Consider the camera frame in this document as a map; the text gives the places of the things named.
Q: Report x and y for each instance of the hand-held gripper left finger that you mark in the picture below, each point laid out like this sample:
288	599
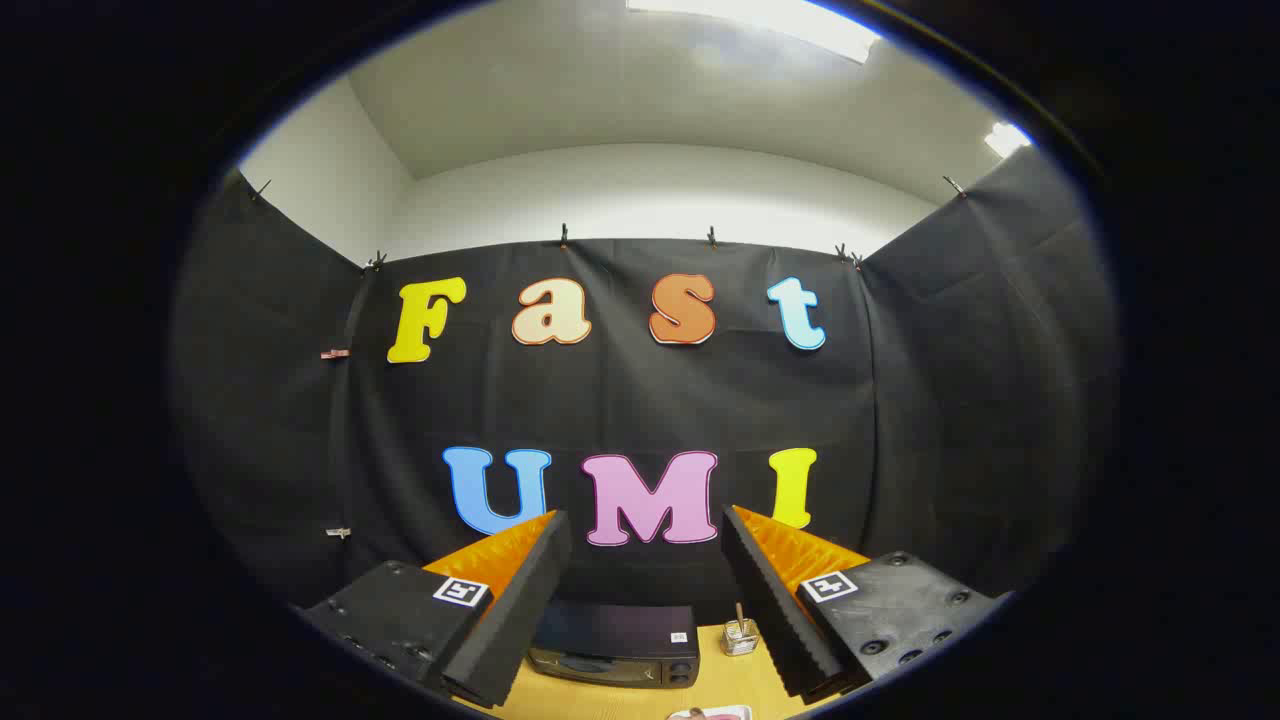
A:
520	610

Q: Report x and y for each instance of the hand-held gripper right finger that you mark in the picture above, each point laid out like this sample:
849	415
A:
765	610

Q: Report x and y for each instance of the black toaster oven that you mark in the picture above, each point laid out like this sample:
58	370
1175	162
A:
610	630

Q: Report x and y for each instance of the white square plate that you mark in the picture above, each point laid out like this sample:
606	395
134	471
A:
735	711

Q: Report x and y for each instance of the row of black cloth clips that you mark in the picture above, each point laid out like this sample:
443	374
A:
563	236

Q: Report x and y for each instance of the small ceiling light panel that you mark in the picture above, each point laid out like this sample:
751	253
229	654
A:
1006	139

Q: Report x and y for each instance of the large ceiling light panel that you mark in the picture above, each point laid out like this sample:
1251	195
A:
780	25

